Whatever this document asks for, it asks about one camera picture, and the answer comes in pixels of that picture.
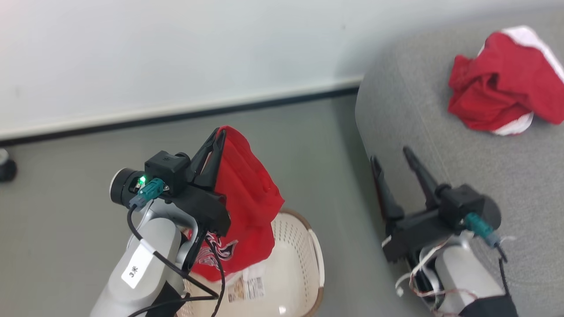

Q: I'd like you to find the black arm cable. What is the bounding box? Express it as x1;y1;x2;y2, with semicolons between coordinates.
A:
496;245;512;296
127;205;227;317

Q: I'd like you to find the cream perforated laundry basket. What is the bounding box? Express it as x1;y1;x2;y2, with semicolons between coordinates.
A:
176;208;326;317

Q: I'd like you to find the white and red wire bundle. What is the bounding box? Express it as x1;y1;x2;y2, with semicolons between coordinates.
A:
393;237;479;316

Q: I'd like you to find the teal cable connector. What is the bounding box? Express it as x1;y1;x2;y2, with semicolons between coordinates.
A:
464;212;501;248
130;178;167;208

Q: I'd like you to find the teal right cable connector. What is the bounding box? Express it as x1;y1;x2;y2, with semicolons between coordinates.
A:
464;212;501;248

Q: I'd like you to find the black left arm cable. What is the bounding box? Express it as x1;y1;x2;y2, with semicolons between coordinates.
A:
127;205;227;317

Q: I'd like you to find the black and white baseboard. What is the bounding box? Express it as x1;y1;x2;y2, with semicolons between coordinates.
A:
0;75;364;147

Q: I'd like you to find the grey fabric sofa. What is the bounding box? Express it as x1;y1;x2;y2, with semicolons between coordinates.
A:
355;9;564;317

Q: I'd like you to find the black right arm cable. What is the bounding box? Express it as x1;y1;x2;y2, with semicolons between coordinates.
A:
496;245;512;296

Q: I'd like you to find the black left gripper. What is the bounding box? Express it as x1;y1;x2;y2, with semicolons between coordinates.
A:
169;128;232;270

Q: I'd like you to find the white barcode tag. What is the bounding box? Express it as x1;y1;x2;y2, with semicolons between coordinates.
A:
228;263;266;304

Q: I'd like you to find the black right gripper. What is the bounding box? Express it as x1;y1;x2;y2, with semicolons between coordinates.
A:
370;147;468;265

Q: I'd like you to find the red garment with white band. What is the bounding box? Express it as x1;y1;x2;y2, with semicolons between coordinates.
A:
447;26;564;136

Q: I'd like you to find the red jersey with black-white print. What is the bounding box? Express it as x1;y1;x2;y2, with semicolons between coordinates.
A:
189;125;286;282

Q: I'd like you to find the black round floor object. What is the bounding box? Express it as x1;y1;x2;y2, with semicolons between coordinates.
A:
0;149;18;183

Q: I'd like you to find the teal left cable connector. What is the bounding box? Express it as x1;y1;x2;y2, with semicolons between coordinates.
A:
130;178;167;208

